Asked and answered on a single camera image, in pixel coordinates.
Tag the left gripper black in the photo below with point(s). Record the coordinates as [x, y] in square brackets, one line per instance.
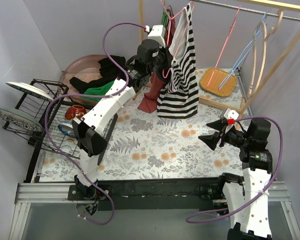
[163, 58]

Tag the black white striped tank top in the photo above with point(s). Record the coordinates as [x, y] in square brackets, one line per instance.
[179, 99]

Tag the wooden hanger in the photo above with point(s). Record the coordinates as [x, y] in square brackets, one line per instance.
[261, 36]

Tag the blue patterned plate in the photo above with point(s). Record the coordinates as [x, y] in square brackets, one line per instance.
[20, 119]

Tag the green plastic hanger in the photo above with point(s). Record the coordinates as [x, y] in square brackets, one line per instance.
[166, 18]

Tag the blue wire hanger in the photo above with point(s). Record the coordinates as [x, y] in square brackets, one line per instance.
[246, 50]

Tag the red tank top green trim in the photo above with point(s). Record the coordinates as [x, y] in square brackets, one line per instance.
[159, 79]

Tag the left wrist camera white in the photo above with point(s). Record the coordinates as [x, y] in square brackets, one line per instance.
[158, 33]

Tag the black wire dish rack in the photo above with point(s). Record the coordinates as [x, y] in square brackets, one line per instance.
[37, 108]

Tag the pink wire hanger rear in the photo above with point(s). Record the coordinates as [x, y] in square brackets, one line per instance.
[224, 45]

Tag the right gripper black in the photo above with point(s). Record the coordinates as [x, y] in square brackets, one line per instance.
[222, 133]

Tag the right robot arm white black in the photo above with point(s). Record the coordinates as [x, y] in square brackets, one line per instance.
[245, 195]

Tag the metal hanging rod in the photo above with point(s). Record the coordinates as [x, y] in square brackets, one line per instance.
[247, 10]

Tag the green garment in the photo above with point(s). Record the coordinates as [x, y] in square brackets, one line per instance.
[99, 91]

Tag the aluminium frame rail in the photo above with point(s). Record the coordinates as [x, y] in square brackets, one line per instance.
[51, 192]

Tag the orange woven bamboo tray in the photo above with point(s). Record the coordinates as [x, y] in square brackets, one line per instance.
[219, 75]

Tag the white plate dark rim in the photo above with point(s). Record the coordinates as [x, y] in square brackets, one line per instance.
[30, 90]

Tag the floral tablecloth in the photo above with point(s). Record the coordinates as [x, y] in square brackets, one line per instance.
[145, 146]

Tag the pink translucent plastic basin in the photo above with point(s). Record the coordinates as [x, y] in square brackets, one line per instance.
[86, 68]

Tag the black garment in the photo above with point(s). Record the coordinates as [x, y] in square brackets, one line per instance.
[108, 71]

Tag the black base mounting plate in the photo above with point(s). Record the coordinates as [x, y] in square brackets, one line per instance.
[152, 194]

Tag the blue white ceramic bowl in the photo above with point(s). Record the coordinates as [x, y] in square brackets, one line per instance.
[66, 128]

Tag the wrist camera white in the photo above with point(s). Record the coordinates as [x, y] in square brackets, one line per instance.
[229, 116]
[158, 33]

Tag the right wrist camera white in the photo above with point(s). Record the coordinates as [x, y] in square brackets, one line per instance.
[229, 116]

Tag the red floral bowl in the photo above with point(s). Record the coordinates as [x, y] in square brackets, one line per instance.
[75, 111]

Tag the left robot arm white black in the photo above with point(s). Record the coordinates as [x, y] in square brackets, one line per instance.
[151, 56]

